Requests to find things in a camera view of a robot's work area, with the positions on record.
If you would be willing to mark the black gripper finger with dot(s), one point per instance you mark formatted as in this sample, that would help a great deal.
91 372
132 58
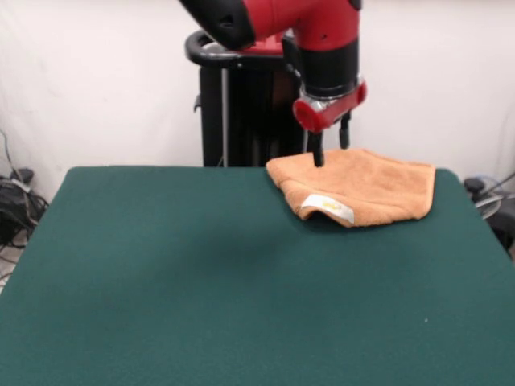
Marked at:
345 134
318 154

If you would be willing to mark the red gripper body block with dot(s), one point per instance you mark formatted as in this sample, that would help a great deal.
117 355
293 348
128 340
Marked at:
322 116

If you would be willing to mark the orange terry towel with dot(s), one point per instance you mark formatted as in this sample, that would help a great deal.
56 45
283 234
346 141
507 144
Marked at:
374 185

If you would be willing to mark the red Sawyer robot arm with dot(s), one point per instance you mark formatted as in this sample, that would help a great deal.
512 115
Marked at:
314 24

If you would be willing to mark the black oval floor object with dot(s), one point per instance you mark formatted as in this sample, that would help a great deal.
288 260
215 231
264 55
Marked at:
475 184

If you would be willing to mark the grey round base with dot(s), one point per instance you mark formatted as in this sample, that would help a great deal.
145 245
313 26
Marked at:
489 205

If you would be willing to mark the dark green table cloth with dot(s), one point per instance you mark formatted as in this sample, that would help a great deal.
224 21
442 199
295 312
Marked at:
161 261

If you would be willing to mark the small black oval object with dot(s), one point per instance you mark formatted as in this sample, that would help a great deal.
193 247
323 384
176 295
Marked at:
26 175

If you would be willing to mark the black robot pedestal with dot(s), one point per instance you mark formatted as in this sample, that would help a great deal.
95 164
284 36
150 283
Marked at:
241 120

